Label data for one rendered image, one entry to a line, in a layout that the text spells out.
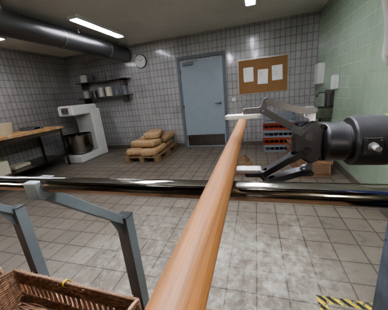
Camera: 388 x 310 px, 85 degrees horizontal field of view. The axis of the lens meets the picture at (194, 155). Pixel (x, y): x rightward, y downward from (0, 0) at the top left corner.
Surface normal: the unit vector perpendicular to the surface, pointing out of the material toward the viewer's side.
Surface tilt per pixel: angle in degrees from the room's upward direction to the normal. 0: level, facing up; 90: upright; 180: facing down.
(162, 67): 90
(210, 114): 90
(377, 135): 64
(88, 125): 90
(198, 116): 90
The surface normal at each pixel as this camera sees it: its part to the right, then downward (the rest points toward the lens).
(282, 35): -0.27, 0.29
